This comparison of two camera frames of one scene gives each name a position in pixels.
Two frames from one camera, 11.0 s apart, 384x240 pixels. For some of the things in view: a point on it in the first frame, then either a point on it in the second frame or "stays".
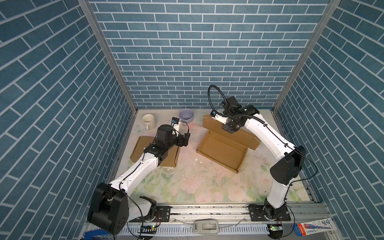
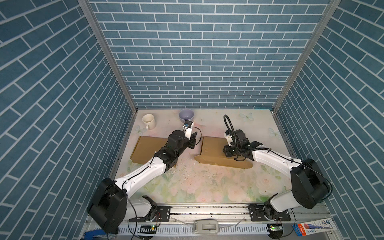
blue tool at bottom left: (89, 235) stays
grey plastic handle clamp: (206, 226) stays
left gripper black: (180, 142) -> (192, 140)
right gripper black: (227, 129) -> (226, 152)
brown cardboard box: (170, 161) stays
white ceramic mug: (149, 120) stays
